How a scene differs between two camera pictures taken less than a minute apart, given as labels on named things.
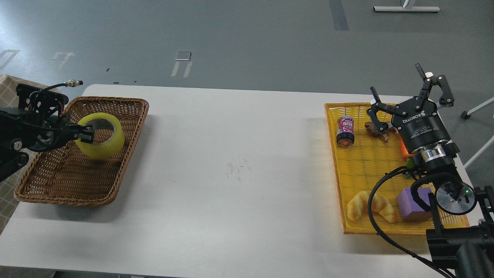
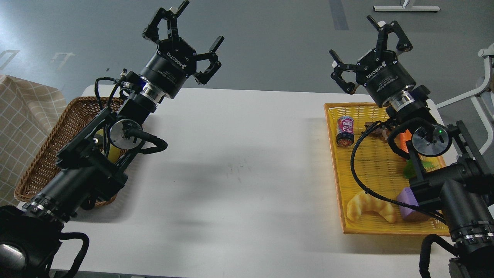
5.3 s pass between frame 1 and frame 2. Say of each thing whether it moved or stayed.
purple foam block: stayed
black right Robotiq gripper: moved
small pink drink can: stayed
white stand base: stayed
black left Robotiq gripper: moved
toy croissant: stayed
